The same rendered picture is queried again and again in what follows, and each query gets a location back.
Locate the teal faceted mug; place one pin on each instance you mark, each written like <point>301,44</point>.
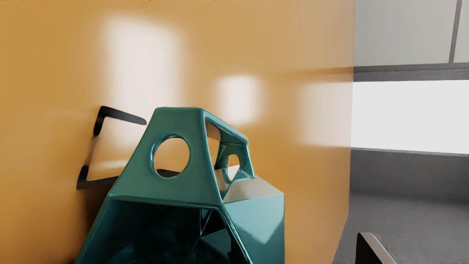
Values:
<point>176,227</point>

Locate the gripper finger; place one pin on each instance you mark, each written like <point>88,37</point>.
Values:
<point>370,252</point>

